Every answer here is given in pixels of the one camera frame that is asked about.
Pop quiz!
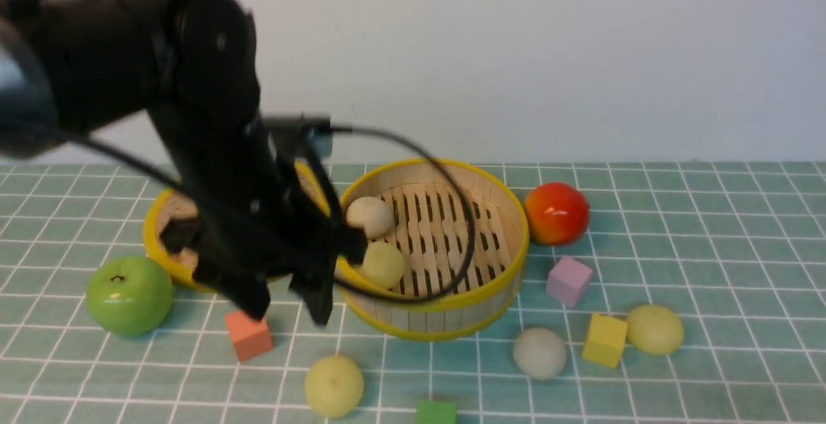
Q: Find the green apple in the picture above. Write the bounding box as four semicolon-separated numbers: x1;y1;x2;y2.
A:
85;255;175;337

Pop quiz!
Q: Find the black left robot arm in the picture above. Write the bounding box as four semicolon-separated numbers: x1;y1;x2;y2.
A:
2;0;367;326

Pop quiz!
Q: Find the woven bamboo steamer lid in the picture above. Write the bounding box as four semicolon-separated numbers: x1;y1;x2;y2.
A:
142;161;331;294

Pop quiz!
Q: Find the yellow cube block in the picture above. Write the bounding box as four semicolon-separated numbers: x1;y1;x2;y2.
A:
582;312;628;368

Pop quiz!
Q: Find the bamboo steamer tray yellow rim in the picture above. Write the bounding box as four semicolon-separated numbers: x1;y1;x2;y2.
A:
341;159;529;342

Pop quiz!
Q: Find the pink cube block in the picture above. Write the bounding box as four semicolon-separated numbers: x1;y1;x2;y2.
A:
545;256;594;308

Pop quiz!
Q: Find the yellow bun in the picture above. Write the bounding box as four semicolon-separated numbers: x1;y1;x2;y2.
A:
355;241;407;290
627;304;685;356
304;354;364;419

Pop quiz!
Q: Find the orange cube block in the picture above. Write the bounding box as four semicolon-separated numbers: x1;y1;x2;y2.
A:
224;310;274;363

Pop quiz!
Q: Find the red orange tomato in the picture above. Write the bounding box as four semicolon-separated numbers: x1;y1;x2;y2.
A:
524;182;590;247

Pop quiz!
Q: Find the black cable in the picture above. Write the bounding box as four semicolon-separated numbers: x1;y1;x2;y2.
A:
39;114;477;305

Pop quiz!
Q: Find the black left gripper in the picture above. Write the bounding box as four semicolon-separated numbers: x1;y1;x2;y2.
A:
148;105;368;327

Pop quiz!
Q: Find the white bun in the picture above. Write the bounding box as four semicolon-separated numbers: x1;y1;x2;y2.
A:
513;327;569;381
345;196;395;239

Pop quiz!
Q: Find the green cube block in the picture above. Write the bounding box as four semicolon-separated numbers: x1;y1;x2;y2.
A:
415;400;458;424

